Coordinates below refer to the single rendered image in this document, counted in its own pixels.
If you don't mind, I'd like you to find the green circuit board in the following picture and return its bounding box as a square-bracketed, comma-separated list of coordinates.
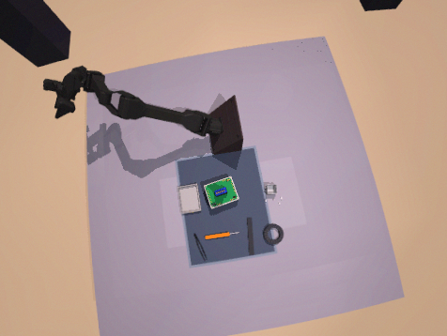
[205, 177, 238, 207]

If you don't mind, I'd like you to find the dark blue work mat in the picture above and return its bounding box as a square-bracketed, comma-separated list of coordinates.
[175, 145, 277, 268]

